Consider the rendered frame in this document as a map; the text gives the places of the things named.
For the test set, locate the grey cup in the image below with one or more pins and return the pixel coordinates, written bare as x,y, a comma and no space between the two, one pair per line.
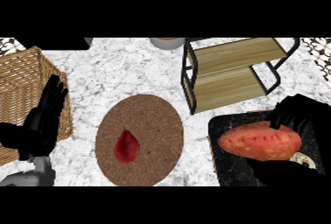
167,43

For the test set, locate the orange sweet potato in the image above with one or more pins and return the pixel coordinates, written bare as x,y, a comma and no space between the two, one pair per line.
259,143

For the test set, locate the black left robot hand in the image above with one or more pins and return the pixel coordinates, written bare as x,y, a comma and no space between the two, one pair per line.
40,125

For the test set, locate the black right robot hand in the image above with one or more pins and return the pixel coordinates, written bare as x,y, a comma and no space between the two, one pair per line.
297,110

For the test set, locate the red chili pepper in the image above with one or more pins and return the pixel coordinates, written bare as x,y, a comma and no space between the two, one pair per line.
126,148

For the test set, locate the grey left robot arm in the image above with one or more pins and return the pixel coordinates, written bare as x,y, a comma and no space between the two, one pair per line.
33,175

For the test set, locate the dark grey appliance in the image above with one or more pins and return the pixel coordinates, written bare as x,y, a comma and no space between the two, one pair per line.
56,43

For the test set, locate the round brown woven placemat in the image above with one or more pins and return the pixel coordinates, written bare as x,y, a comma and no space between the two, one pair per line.
139,140

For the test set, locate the wicker basket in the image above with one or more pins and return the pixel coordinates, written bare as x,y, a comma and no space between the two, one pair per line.
21,96

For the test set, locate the black marble tray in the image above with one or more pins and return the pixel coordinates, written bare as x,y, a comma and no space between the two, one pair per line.
232,169

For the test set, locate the black-framed wooden tiered shelf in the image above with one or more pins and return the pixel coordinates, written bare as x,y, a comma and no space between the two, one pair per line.
232,73

